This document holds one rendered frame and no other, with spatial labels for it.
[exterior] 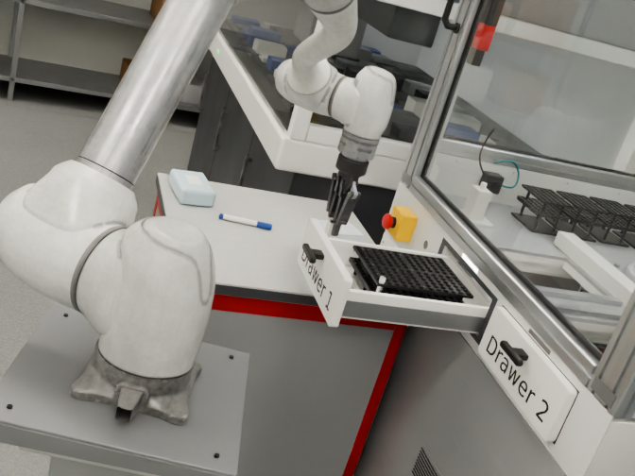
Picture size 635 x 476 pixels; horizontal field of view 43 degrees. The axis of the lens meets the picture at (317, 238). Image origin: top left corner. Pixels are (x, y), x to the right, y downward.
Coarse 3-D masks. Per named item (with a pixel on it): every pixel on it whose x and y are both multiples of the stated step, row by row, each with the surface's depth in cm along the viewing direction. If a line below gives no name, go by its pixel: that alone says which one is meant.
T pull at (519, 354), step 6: (504, 342) 150; (504, 348) 150; (510, 348) 148; (516, 348) 149; (522, 348) 150; (510, 354) 148; (516, 354) 147; (522, 354) 148; (516, 360) 146; (522, 360) 145
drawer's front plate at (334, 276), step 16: (304, 240) 178; (320, 240) 168; (304, 256) 177; (336, 256) 162; (304, 272) 175; (320, 272) 166; (336, 272) 157; (320, 288) 164; (336, 288) 156; (320, 304) 163; (336, 304) 155; (336, 320) 156
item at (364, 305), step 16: (336, 240) 179; (352, 256) 182; (432, 256) 187; (448, 256) 189; (352, 272) 180; (464, 272) 182; (352, 304) 158; (368, 304) 159; (384, 304) 160; (400, 304) 161; (416, 304) 162; (432, 304) 163; (448, 304) 164; (464, 304) 166; (480, 304) 173; (368, 320) 161; (384, 320) 161; (400, 320) 162; (416, 320) 163; (432, 320) 164; (448, 320) 165; (464, 320) 166; (480, 320) 167
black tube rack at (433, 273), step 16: (368, 256) 174; (384, 256) 177; (400, 256) 179; (416, 256) 181; (368, 272) 173; (384, 272) 168; (400, 272) 170; (416, 272) 173; (432, 272) 175; (448, 272) 178; (368, 288) 166; (384, 288) 168; (400, 288) 164; (416, 288) 165; (432, 288) 167; (448, 288) 170; (464, 288) 173
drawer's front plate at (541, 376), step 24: (504, 312) 159; (504, 336) 157; (528, 336) 152; (504, 360) 156; (528, 360) 148; (504, 384) 154; (528, 384) 147; (552, 384) 141; (528, 408) 146; (552, 408) 140; (552, 432) 139
